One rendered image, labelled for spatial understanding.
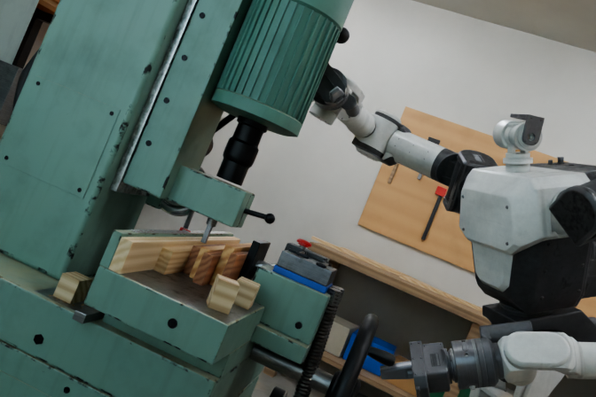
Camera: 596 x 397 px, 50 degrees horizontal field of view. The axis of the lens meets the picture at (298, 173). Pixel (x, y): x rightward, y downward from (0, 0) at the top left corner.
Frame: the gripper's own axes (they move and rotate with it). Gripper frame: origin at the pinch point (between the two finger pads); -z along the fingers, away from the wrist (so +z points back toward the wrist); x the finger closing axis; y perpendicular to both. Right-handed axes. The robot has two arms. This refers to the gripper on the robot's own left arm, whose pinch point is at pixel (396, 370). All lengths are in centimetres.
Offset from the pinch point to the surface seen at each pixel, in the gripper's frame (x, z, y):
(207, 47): 21, -24, 62
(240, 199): 8.3, -22.5, 37.4
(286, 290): -3.3, -15.9, 24.9
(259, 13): 23, -14, 66
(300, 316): -6.0, -14.0, 20.9
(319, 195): 307, -51, -134
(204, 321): -23.1, -23.3, 36.6
